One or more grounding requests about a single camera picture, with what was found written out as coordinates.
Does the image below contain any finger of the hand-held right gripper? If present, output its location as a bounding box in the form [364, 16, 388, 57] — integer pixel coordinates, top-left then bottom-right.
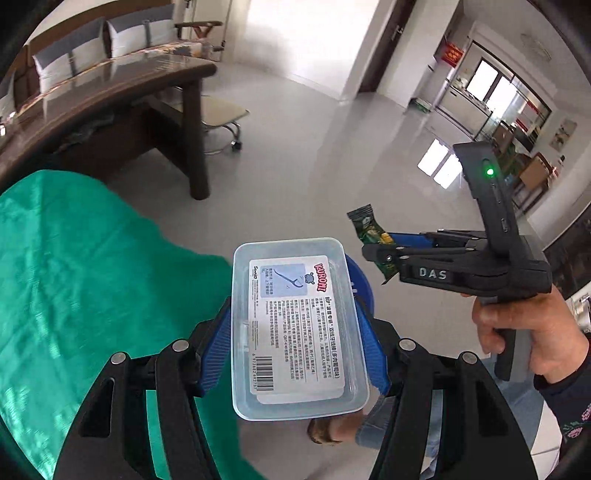
[361, 244, 462, 283]
[390, 230, 485, 250]

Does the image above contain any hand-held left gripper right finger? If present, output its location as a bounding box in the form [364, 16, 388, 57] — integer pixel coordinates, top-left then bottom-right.
[353, 295, 539, 480]

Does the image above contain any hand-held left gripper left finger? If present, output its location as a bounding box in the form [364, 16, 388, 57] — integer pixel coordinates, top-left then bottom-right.
[53, 295, 234, 480]

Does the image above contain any green snack wrapper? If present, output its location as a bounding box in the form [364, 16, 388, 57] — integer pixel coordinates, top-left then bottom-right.
[347, 204, 400, 284]

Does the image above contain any blue plastic basket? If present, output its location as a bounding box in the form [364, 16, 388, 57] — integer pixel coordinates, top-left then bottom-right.
[344, 256, 376, 324]

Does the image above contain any clear plastic box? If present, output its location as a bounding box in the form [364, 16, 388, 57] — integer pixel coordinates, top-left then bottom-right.
[231, 237, 370, 422]

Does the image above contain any person's right forearm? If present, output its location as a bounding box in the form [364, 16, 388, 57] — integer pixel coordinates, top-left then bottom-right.
[533, 351, 591, 462]

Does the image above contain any person's right hand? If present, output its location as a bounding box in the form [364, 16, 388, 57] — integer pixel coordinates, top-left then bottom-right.
[472, 281, 589, 385]

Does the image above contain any person's jeans leg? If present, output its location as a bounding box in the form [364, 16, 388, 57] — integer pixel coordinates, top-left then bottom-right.
[355, 383, 462, 462]

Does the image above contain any person's brown shoe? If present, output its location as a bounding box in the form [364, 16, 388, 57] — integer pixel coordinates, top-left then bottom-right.
[307, 411, 366, 445]

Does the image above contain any cardboard box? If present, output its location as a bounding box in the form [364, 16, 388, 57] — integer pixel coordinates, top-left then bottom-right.
[519, 154, 557, 190]

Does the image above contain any green tablecloth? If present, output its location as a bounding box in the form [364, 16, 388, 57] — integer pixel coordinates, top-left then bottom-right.
[0, 170, 259, 480]

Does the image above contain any dark wooden door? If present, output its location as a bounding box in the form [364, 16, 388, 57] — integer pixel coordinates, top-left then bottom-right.
[359, 0, 419, 95]

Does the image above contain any beige rolling stool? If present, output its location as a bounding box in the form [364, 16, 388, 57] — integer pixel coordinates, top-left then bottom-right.
[201, 97, 251, 155]

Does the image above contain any dark wooden coffee table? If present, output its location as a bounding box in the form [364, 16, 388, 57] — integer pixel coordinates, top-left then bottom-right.
[0, 51, 218, 201]

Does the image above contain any wooden sofa armrest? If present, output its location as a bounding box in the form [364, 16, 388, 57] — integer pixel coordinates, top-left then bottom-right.
[175, 21, 223, 41]

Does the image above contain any floral sofa cover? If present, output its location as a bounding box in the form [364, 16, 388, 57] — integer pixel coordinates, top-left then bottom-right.
[111, 37, 214, 60]

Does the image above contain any brown wooden sofa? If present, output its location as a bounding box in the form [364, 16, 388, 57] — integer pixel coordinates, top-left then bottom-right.
[0, 0, 227, 123]

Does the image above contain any framed wall picture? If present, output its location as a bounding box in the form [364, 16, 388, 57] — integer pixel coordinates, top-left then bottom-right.
[551, 119, 578, 151]

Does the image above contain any red wall sign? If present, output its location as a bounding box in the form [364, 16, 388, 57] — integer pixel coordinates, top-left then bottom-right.
[441, 39, 465, 65]

